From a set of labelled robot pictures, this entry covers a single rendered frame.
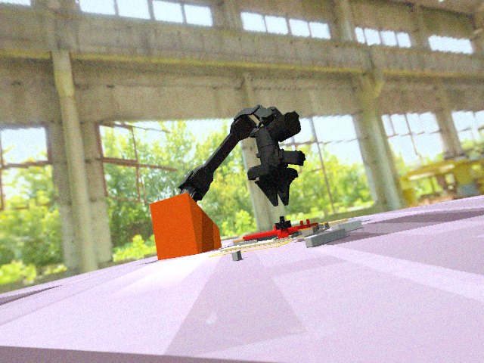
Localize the black tyre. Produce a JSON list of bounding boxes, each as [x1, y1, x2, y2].
[[275, 220, 292, 230]]

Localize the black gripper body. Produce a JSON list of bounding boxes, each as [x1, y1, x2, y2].
[[247, 144, 299, 181]]

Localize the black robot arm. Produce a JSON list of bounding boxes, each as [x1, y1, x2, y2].
[[178, 104, 306, 202]]

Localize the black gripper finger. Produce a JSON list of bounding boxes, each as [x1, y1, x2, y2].
[[277, 178, 295, 206], [255, 175, 280, 206]]

